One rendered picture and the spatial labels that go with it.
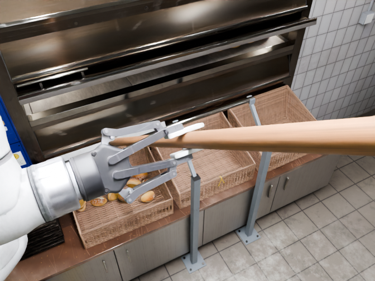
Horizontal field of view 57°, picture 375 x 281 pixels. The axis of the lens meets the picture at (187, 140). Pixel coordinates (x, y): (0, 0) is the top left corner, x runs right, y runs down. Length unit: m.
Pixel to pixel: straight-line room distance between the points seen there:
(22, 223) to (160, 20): 1.55
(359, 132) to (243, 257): 2.47
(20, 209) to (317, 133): 0.40
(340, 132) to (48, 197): 0.40
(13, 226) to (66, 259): 1.59
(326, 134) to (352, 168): 3.22
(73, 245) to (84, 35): 1.16
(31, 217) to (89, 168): 0.10
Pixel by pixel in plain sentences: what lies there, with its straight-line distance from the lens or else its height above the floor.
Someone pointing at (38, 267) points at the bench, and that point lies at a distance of 2.16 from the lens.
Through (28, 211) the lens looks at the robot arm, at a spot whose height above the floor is 1.98.
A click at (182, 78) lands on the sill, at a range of 2.19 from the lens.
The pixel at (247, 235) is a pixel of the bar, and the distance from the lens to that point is 2.78.
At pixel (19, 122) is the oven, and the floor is 1.19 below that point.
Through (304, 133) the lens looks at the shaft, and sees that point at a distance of 0.33.
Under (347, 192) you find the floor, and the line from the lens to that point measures 3.31.
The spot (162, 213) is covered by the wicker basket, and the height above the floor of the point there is 0.63.
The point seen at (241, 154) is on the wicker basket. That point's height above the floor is 0.69.
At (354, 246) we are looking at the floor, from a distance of 3.01.
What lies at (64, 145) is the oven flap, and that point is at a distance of 2.15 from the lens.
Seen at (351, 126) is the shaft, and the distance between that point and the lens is 0.29.
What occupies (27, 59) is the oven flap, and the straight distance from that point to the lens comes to 1.84.
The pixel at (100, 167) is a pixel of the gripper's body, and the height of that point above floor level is 1.97.
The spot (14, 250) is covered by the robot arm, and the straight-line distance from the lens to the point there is 1.50.
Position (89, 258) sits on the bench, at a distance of 2.11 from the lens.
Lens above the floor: 2.39
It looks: 44 degrees down
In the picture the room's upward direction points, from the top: straight up
